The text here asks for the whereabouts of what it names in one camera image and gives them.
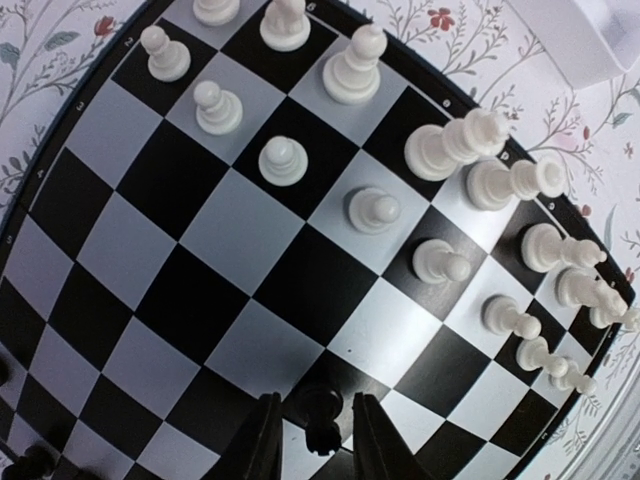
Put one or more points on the white plastic divided tray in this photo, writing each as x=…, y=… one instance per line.
x=589, y=41

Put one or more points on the black and grey chessboard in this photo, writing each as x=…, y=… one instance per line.
x=67, y=366

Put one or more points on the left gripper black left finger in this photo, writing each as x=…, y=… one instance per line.
x=262, y=450

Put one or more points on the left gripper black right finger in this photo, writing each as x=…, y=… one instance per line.
x=379, y=451

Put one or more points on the black pawn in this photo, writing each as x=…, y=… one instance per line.
x=318, y=406

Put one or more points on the floral patterned table mat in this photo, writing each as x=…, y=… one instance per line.
x=529, y=134

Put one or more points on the white chess pieces row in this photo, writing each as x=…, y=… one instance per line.
x=285, y=241

